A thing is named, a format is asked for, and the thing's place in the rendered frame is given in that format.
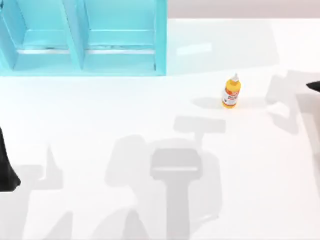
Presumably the yellow bottle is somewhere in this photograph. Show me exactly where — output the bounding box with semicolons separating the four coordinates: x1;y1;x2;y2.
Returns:
221;73;244;110

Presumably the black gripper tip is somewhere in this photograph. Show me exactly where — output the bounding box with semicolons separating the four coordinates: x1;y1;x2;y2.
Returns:
0;127;22;193
306;80;320;94

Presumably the light blue rack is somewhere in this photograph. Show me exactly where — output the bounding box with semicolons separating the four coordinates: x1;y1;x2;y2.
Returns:
0;0;168;77

